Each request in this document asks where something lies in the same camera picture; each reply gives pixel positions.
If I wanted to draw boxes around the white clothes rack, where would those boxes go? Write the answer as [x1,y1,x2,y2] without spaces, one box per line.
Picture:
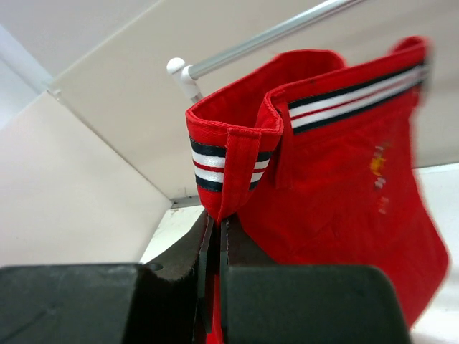
[166,0,360,103]

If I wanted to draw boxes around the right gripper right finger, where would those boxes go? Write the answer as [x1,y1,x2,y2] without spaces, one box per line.
[219,214,276,337]

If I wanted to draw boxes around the red trousers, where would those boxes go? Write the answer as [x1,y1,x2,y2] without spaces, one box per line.
[186,36,449,325]

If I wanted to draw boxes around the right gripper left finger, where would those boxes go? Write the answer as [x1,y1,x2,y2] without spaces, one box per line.
[143,210,214,333]

